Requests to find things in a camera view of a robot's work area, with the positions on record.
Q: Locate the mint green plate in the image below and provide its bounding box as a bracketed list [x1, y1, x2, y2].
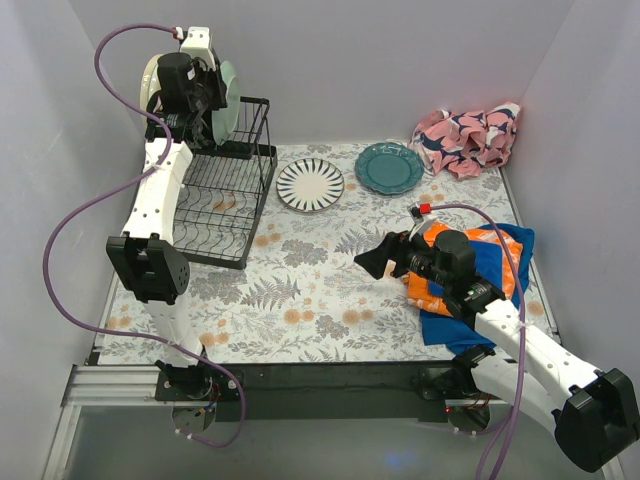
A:
[211, 61, 241, 145]

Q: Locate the teal scalloped plate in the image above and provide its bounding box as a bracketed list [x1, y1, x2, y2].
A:
[354, 142, 425, 195]

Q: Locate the white blue striped plate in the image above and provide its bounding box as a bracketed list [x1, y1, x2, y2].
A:
[276, 158, 345, 213]

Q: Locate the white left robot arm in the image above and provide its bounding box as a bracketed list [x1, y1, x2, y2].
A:
[106, 48, 240, 400]

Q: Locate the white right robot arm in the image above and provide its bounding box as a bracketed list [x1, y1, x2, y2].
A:
[354, 230, 639, 472]

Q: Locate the orange white cloth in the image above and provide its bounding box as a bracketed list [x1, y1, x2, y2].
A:
[404, 224, 524, 317]

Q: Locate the cream round plate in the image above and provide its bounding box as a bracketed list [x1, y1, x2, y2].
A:
[139, 54, 161, 110]

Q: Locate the blue cloth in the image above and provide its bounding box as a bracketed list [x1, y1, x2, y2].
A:
[407, 223, 535, 355]

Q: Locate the floral table mat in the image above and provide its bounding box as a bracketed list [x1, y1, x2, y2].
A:
[97, 141, 559, 365]

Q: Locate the pink navy patterned cloth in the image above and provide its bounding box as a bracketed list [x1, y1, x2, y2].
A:
[408, 102, 522, 180]

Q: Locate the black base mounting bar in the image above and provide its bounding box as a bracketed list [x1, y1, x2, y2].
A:
[155, 360, 480, 422]

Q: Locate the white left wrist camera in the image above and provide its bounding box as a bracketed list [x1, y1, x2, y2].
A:
[174, 26, 219, 70]

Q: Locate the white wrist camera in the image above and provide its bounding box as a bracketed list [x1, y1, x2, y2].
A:
[407, 203, 435, 239]
[174, 26, 219, 70]

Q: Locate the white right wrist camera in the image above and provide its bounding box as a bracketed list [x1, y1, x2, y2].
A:
[407, 203, 435, 239]

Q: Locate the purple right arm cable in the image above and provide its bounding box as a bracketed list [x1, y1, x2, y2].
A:
[419, 203, 531, 480]

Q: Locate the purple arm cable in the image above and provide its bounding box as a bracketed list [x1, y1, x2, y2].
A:
[419, 203, 531, 480]
[42, 22, 249, 449]

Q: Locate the black wire dish rack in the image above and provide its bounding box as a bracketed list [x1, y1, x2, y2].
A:
[173, 97, 277, 270]

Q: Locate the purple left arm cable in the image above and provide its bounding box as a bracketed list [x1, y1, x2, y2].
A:
[42, 22, 249, 449]

